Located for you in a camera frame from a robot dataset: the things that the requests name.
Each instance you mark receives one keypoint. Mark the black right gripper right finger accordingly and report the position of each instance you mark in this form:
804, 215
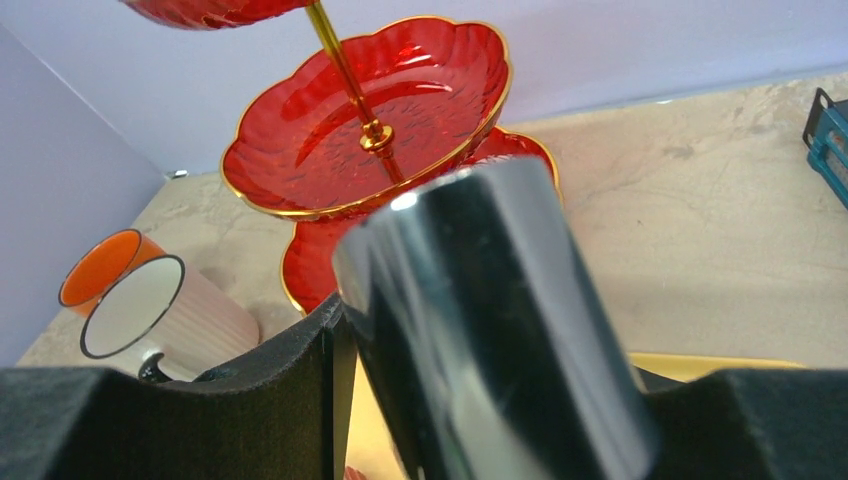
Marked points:
750, 424

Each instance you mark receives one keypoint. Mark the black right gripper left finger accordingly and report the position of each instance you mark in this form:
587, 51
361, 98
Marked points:
279, 411

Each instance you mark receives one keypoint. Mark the yellow serving tray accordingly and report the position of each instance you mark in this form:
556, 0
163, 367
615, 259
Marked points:
371, 453

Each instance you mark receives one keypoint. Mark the white ribbed mug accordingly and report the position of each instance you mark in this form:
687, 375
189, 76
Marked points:
168, 308

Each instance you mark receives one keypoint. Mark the orange mug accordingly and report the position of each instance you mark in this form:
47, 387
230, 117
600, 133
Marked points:
102, 266

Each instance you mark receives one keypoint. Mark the red three-tier cake stand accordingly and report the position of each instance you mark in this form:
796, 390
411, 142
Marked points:
361, 121

